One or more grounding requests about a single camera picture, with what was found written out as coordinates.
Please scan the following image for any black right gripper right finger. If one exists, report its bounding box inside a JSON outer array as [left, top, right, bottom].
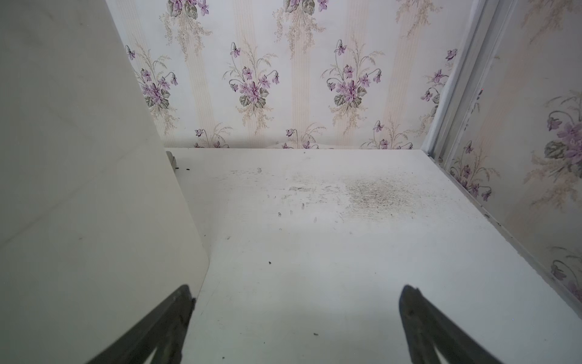
[[399, 285, 501, 364]]

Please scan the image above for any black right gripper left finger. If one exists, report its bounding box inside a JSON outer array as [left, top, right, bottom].
[[89, 285, 196, 363]]

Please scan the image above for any white plastic drawer cabinet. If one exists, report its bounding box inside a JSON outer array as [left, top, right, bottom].
[[1, 1, 209, 363]]

